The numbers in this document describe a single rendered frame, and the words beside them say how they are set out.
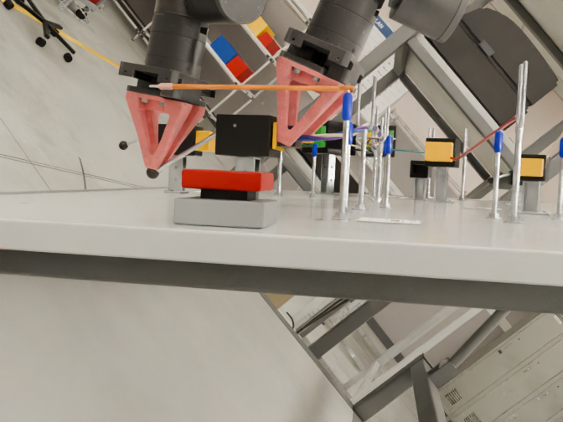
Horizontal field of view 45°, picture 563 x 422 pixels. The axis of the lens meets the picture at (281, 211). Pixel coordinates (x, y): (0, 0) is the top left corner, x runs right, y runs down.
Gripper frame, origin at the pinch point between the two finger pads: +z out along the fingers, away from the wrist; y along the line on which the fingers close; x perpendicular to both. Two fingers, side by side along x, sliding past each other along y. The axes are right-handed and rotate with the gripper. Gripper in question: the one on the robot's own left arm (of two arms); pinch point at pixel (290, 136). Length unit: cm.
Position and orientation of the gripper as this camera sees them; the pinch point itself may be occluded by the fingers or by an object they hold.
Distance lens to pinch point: 67.0
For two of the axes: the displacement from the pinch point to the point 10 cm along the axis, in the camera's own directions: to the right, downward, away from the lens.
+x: -8.8, -4.3, 2.0
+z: -4.1, 9.0, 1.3
